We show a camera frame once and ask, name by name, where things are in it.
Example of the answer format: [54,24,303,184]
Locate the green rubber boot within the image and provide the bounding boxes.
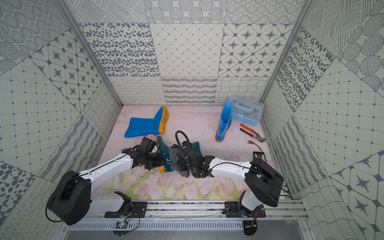
[157,137,190,174]

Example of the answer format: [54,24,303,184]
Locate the blue rubber boot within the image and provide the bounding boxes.
[124,106,169,138]
[215,101,233,143]

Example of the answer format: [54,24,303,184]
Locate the grey microfibre cloth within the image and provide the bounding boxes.
[170,147,189,178]

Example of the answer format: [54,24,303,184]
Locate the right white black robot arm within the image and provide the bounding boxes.
[170,142,284,211]

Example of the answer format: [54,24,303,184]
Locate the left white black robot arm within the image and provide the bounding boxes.
[45,137,165,226]

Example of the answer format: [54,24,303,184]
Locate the light blue plastic toolbox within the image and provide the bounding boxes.
[229,96,264,127]

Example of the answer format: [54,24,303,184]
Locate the white ventilation grille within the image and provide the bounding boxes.
[70,220,243,231]

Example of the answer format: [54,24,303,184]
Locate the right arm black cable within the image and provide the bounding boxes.
[174,130,191,151]

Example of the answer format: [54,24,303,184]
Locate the aluminium mounting rail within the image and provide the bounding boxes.
[65,198,309,225]

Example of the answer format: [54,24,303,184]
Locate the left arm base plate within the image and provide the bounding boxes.
[104,202,148,219]

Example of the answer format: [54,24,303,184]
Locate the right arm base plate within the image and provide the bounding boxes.
[222,202,266,218]

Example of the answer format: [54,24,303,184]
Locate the orange handled pliers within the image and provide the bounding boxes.
[240,124,267,143]

